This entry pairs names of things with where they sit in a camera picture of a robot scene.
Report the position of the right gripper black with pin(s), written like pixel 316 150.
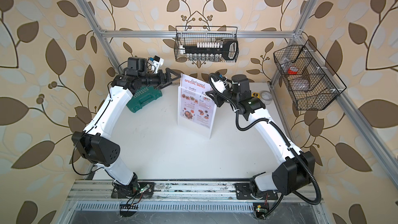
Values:
pixel 218 100

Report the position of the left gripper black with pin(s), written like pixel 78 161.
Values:
pixel 164 78

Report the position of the restaurant menu sheet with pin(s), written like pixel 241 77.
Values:
pixel 194 104

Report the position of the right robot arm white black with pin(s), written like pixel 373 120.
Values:
pixel 295 171

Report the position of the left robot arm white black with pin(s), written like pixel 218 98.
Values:
pixel 93 143

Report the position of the green tool case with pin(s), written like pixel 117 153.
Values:
pixel 142 98

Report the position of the yellow tape measure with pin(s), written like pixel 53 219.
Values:
pixel 256 94

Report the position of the black socket holder set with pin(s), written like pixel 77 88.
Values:
pixel 222 50

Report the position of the red lidded container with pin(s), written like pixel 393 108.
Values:
pixel 292 70

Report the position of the clear plastic container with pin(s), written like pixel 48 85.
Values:
pixel 300 84

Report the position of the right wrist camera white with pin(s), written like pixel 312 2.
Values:
pixel 221 83

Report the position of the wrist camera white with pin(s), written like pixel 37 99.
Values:
pixel 155 62
pixel 221 83

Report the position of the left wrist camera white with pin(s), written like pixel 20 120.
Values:
pixel 155 62

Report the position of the black wire basket back wall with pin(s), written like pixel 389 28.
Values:
pixel 187 34

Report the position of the black wire basket wall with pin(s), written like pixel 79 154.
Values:
pixel 326 84
pixel 187 34

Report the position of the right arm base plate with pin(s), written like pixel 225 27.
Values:
pixel 248 191

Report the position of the black wire basket right wall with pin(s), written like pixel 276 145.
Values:
pixel 326 84

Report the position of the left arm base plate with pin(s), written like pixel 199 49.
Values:
pixel 136 189

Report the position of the aluminium mounting rail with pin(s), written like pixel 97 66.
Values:
pixel 169 190

